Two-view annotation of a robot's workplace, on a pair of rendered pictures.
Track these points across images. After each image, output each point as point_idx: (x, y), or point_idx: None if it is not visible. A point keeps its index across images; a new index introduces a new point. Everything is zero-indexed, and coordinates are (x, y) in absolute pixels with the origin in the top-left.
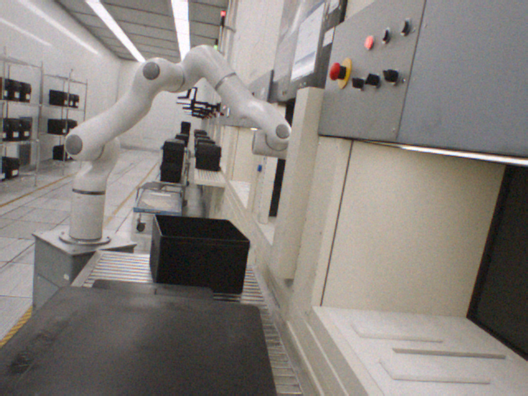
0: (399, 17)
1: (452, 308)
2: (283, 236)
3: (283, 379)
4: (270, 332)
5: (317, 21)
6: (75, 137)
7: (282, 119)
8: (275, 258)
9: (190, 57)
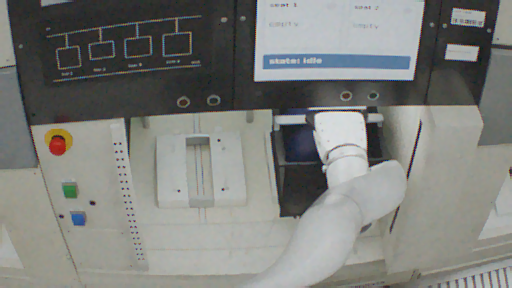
0: None
1: None
2: (439, 240)
3: (507, 275)
4: (452, 286)
5: (396, 16)
6: None
7: (399, 165)
8: (414, 262)
9: (338, 268)
